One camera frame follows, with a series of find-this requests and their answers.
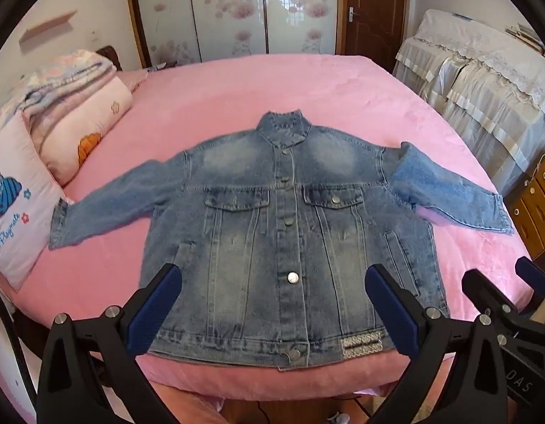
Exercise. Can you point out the folded pastel quilt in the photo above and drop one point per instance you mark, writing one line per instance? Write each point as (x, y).
(56, 81)

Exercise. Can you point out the lace covered furniture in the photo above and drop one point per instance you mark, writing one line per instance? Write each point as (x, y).
(475, 84)

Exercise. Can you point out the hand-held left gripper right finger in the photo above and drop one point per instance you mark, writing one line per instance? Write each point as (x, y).
(391, 313)

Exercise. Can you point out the light blue slipper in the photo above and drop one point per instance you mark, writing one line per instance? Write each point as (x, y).
(338, 418)

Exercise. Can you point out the wooden wall shelf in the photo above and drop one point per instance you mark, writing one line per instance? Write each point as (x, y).
(45, 28)

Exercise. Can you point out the pink frilled pillow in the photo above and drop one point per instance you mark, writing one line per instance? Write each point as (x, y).
(133, 79)

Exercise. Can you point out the pink cartoon pillow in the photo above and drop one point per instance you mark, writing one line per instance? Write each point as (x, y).
(82, 123)

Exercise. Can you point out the dark wooden headboard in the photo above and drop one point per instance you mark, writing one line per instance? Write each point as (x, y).
(110, 57)

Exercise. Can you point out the white printed pillow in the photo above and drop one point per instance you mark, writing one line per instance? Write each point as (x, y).
(25, 216)

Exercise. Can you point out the blue denim jacket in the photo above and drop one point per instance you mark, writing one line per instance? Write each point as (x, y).
(254, 238)

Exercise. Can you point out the brown wooden door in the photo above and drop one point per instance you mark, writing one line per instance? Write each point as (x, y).
(374, 9)

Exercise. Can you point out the light wooden cabinet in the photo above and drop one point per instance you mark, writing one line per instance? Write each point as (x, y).
(535, 207)

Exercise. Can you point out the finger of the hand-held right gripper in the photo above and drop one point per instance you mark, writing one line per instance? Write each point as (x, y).
(484, 289)
(535, 276)

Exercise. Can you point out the stack of thin books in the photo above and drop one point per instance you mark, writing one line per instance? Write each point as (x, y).
(526, 35)

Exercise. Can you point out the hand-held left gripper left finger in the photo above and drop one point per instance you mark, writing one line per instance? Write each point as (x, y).
(155, 304)

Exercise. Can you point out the floral sliding door wardrobe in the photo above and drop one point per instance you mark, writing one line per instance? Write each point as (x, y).
(232, 9)

